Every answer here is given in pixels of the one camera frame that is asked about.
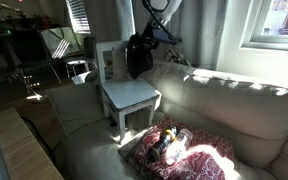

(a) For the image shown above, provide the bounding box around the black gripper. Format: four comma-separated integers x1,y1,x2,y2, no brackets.
143,23,171,49

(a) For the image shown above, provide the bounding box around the black bowler hat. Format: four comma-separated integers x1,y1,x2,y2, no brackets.
127,33,153,79

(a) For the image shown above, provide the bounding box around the small white wooden chair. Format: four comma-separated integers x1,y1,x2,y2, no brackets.
96,41,159,144

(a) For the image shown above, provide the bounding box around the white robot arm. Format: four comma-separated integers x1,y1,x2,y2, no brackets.
142,0,182,49

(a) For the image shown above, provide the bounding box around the black office chair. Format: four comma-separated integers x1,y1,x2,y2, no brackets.
11,29,62,87

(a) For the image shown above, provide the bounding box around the cream sofa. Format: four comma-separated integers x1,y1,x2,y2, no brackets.
48,62,288,180

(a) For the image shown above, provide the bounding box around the white curtain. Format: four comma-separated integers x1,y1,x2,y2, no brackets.
83,0,228,71

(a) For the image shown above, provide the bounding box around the grey white patterned pillow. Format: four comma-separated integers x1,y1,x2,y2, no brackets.
85,70,100,85

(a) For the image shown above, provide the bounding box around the white stool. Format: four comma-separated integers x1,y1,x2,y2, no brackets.
64,59,89,77

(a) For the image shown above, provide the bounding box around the black yellow flashlight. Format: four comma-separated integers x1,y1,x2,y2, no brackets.
147,125,178,163

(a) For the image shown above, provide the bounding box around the clear plastic water bottle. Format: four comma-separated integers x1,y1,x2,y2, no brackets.
165,129,193,165

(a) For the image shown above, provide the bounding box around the red white patterned cushion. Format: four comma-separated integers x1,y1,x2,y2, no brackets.
133,117,234,180

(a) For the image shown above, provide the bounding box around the wooden side table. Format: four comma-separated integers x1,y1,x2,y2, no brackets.
0,108,64,180

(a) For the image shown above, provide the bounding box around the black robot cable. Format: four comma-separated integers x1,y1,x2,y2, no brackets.
141,0,184,46

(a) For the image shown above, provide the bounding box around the window frame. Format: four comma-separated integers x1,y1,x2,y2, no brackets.
241,0,288,51

